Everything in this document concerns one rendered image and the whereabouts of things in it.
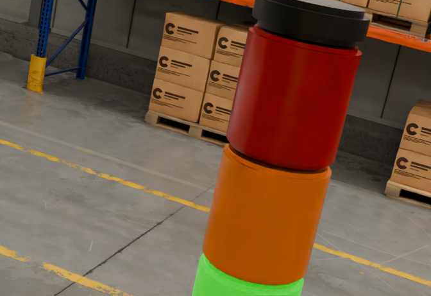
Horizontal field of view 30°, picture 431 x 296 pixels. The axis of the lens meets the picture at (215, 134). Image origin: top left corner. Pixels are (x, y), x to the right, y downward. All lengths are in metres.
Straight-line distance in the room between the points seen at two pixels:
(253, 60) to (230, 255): 0.09
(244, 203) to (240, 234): 0.01
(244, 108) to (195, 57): 8.18
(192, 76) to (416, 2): 2.42
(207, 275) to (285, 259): 0.04
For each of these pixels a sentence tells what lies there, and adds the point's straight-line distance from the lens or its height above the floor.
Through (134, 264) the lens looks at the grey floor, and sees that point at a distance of 5.50.
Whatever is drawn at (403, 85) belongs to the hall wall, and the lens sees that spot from 9.33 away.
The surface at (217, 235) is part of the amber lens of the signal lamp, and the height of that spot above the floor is 2.23.
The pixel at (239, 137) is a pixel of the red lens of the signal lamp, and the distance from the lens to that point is 0.35.
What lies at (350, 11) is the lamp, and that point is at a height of 2.34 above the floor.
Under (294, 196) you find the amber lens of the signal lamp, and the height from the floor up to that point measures 2.26.
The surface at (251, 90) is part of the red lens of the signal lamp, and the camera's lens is 0.34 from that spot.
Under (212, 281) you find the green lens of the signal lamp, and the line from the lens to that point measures 0.37.
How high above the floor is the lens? 2.37
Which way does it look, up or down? 15 degrees down
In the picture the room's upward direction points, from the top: 12 degrees clockwise
